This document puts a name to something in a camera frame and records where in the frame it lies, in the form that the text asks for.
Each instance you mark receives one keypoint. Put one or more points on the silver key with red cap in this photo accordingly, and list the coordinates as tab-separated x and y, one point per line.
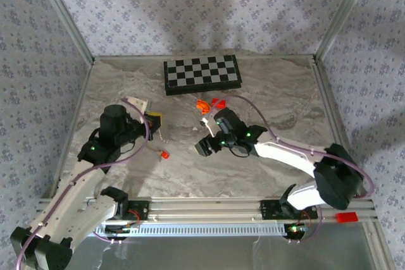
164	155

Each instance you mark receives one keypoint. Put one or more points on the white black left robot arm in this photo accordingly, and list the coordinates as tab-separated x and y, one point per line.
69	200

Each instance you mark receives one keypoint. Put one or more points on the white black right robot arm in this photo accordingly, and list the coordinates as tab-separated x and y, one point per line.
284	153

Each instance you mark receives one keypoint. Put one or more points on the red toy brick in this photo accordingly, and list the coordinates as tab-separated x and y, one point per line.
220	104

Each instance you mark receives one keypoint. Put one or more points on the orange curved toy brick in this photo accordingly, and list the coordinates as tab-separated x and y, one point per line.
202	105

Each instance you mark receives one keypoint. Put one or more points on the black grey folded chessboard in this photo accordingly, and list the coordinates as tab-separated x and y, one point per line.
202	72

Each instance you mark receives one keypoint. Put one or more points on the green circuit board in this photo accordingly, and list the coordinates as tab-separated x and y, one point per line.
120	229
295	230

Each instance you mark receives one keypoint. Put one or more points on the grey metal panel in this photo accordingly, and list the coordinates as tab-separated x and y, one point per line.
205	254

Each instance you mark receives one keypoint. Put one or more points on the red plastic block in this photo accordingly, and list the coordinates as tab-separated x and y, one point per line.
347	217

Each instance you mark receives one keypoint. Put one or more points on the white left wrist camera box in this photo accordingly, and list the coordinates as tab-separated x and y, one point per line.
139	104

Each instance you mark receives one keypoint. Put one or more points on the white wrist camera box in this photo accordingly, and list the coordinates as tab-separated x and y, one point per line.
139	104
211	126

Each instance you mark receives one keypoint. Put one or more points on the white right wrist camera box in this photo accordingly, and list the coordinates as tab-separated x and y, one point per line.
211	126

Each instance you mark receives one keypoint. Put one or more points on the aluminium table side rail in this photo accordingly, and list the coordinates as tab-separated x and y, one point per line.
74	118
326	93

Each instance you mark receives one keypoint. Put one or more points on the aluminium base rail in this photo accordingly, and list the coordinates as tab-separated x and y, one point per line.
205	208

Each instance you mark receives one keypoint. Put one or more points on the perforated metal rail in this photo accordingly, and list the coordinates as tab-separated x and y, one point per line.
205	229

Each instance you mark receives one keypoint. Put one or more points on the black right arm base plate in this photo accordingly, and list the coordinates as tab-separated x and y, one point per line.
269	210

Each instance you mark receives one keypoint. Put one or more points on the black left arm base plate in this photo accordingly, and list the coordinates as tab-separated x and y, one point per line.
140	210

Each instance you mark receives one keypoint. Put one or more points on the aluminium frame post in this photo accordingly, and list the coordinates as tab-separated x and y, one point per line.
63	14
345	10

